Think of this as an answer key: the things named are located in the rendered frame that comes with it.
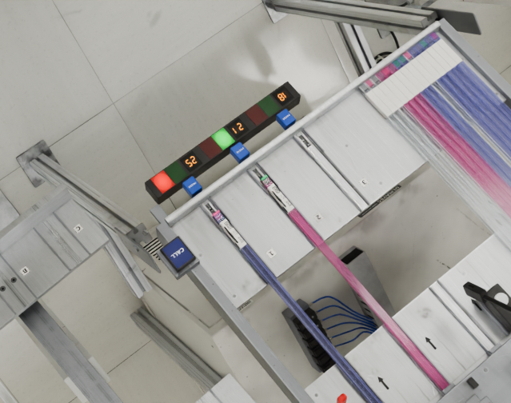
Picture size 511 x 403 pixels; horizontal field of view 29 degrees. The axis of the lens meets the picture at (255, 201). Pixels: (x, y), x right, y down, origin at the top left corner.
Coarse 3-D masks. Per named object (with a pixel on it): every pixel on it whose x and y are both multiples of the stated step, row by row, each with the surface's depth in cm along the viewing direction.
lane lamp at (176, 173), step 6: (174, 162) 184; (168, 168) 183; (174, 168) 183; (180, 168) 183; (168, 174) 183; (174, 174) 183; (180, 174) 183; (186, 174) 183; (174, 180) 182; (180, 180) 182
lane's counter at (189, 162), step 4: (192, 152) 184; (188, 156) 184; (192, 156) 184; (196, 156) 184; (180, 160) 184; (184, 160) 184; (188, 160) 184; (192, 160) 184; (196, 160) 184; (200, 160) 184; (184, 164) 184; (188, 164) 184; (192, 164) 184; (196, 164) 184; (200, 164) 184; (188, 168) 183; (192, 168) 183
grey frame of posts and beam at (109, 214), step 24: (288, 0) 249; (312, 0) 243; (336, 0) 234; (360, 24) 225; (384, 24) 216; (408, 24) 208; (48, 168) 231; (72, 192) 210; (96, 192) 205; (96, 216) 199; (120, 216) 191; (144, 240) 185; (144, 312) 258; (168, 336) 244
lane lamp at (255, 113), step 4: (256, 104) 189; (252, 108) 188; (256, 108) 188; (260, 108) 188; (248, 112) 188; (252, 112) 188; (256, 112) 188; (260, 112) 188; (248, 116) 188; (252, 116) 188; (256, 116) 188; (260, 116) 188; (264, 116) 188; (252, 120) 187; (256, 120) 187; (260, 120) 187; (264, 120) 188; (256, 124) 187
